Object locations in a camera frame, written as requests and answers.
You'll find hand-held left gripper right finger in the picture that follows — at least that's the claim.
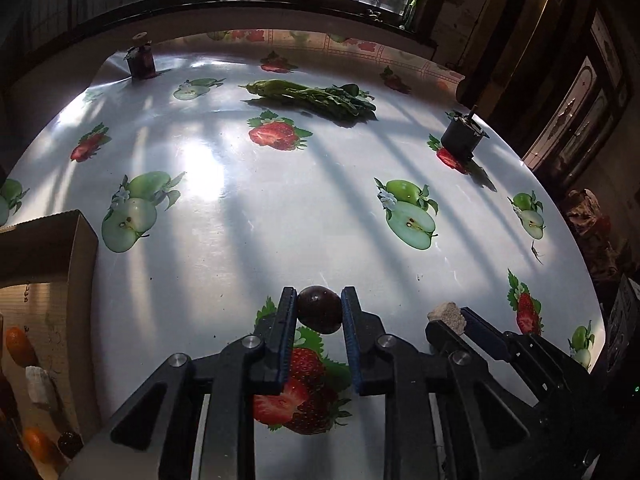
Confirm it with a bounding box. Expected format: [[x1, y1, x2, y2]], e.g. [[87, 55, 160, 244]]
[[341, 286, 548, 480]]

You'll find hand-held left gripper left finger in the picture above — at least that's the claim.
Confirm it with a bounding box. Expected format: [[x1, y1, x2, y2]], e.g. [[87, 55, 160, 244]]
[[60, 286, 299, 480]]

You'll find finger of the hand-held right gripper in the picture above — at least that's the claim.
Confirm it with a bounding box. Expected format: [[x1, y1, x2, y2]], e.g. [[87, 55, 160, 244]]
[[460, 306, 511, 361], [425, 319, 471, 358]]

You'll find dark purple plum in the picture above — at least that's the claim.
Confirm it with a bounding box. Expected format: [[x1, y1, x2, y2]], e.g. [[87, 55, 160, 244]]
[[297, 285, 344, 333]]

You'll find shallow cardboard box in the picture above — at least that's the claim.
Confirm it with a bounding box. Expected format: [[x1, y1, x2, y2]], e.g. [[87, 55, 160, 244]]
[[0, 210, 99, 480]]

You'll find orange mandarin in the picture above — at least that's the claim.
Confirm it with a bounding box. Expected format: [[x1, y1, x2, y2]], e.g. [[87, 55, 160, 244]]
[[22, 426, 58, 463], [5, 326, 38, 367]]

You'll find black motor with shaft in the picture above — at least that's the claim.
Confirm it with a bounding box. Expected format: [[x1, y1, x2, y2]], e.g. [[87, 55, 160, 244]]
[[440, 105, 491, 161]]

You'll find dark red date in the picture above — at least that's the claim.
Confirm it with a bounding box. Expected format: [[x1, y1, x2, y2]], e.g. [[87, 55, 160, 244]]
[[57, 431, 85, 458]]

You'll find green leafy vegetable bunch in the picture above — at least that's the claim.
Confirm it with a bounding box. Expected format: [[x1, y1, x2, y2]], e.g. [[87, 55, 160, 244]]
[[239, 79, 378, 122]]

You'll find ornate wooden cabinet door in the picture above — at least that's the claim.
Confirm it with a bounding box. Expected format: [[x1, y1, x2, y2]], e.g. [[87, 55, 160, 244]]
[[522, 10, 631, 186]]

